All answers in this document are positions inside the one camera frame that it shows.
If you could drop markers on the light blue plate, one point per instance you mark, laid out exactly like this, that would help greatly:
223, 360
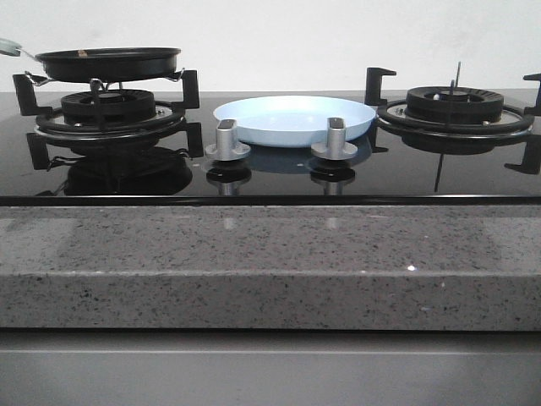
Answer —
294, 121

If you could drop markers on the black frying pan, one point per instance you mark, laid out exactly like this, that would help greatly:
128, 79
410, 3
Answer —
128, 63

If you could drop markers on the left silver stove knob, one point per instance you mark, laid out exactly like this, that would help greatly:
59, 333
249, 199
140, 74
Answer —
227, 147

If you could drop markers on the silver stove knob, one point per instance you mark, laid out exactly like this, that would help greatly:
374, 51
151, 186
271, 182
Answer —
335, 148
227, 147

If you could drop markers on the black glass cooktop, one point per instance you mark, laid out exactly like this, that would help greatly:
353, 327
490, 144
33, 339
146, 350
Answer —
390, 169

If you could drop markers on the right silver stove knob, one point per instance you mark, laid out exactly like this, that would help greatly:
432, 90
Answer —
335, 148

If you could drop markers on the left black pan support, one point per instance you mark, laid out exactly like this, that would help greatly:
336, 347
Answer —
170, 118

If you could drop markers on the black pan support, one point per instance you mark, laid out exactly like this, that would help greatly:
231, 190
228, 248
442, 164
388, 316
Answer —
514, 126
170, 118

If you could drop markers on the right black pan support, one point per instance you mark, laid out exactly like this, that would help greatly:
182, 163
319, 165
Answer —
514, 126

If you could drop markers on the left black gas burner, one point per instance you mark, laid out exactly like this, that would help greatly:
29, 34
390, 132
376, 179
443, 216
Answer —
118, 107

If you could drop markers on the black gas burner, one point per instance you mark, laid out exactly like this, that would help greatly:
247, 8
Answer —
460, 105
118, 107

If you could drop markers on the right black gas burner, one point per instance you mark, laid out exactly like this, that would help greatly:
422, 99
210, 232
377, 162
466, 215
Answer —
460, 105

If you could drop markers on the wire pan stand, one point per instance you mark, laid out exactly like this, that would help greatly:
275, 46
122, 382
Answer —
24, 83

